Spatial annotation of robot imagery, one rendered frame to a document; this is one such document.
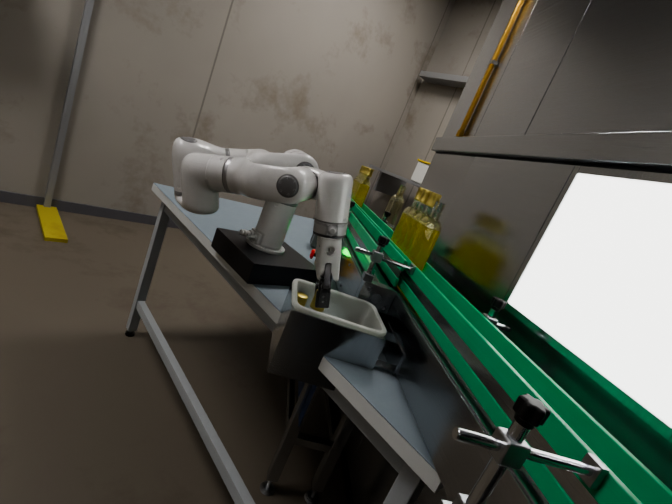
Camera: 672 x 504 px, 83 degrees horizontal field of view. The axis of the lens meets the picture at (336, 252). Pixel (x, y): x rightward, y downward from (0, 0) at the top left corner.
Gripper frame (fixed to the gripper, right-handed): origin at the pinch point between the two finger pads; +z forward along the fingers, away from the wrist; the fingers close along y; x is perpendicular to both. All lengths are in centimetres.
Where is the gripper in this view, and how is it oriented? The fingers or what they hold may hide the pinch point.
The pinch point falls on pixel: (322, 295)
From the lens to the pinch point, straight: 89.2
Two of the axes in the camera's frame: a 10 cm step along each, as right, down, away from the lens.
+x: -9.9, -0.9, -1.4
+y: -1.1, -2.9, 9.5
